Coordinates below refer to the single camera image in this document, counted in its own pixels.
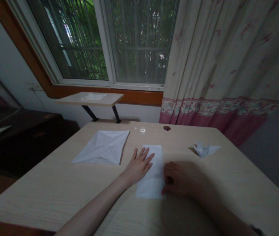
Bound person's left hand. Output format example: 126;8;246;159
122;147;156;185

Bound person's right hand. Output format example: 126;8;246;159
161;161;208;199

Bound white paper strip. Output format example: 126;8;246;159
136;144;167;200

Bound white origami crane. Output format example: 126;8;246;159
191;141;222;159

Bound creased white paper sheet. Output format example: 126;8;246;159
70;130;131;166

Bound small raised desk shelf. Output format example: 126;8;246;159
54;91;125;124

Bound white tissue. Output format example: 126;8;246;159
80;93;108;102

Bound floral cream and pink curtain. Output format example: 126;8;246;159
159;0;279;148

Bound dark wooden cabinet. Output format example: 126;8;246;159
0;106;80;179

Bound window with wooden frame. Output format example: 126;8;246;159
0;0;180;107

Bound white wall socket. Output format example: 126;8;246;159
27;83;43;92

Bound white cable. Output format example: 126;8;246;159
0;89;37;132

